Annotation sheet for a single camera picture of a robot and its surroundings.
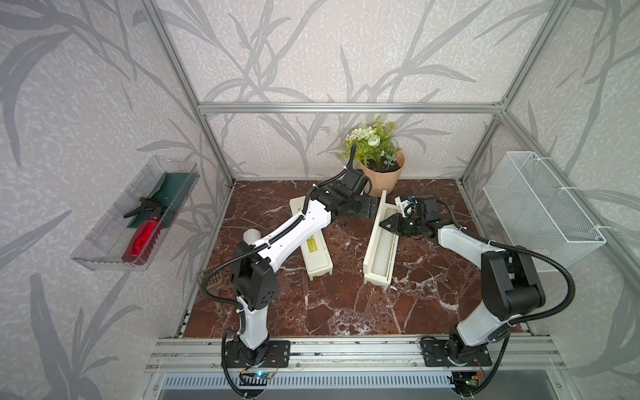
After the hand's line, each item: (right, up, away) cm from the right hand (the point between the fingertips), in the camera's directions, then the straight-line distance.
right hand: (381, 222), depth 91 cm
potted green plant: (+1, +28, +11) cm, 30 cm away
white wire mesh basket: (+38, +5, -24) cm, 45 cm away
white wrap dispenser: (-24, -10, -4) cm, 26 cm away
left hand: (-6, +6, -9) cm, 12 cm away
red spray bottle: (-63, 0, -31) cm, 70 cm away
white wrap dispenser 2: (-2, -14, -5) cm, 15 cm away
